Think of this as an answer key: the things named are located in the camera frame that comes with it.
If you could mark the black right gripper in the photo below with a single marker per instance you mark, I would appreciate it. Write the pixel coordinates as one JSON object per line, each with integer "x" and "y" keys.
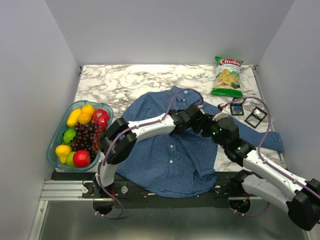
{"x": 207, "y": 121}

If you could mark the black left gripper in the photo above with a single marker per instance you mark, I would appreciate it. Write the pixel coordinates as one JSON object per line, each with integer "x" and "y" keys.
{"x": 189, "y": 126}

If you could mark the blue checked shirt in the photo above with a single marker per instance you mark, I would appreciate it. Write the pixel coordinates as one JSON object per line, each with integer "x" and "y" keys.
{"x": 173, "y": 166}

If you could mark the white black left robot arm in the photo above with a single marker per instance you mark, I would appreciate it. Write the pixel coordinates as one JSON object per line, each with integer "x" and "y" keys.
{"x": 117, "y": 142}

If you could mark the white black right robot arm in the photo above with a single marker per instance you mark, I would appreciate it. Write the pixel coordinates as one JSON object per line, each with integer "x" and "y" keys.
{"x": 298, "y": 197}

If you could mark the green cassava chips bag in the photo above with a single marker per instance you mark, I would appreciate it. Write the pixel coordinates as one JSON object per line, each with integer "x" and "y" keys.
{"x": 227, "y": 78}

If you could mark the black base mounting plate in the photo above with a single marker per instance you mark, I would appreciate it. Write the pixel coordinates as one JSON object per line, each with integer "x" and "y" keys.
{"x": 132, "y": 196}

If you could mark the orange fruit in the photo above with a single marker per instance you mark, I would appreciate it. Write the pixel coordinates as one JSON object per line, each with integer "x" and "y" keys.
{"x": 84, "y": 118}
{"x": 88, "y": 109}

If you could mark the dark purple grapes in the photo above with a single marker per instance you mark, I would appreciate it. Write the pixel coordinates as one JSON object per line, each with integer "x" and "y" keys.
{"x": 87, "y": 138}

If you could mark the yellow mango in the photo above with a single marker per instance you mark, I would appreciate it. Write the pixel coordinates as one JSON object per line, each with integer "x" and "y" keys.
{"x": 73, "y": 118}

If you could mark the green apple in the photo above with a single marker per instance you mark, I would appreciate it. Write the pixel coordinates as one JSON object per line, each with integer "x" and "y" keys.
{"x": 69, "y": 160}

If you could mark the yellow pear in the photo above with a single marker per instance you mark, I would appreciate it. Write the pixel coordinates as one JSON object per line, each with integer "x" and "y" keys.
{"x": 62, "y": 151}

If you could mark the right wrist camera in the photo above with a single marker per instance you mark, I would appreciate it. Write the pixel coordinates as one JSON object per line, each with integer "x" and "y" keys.
{"x": 224, "y": 112}

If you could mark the aluminium frame rail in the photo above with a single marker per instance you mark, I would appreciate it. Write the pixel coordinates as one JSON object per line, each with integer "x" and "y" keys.
{"x": 60, "y": 190}

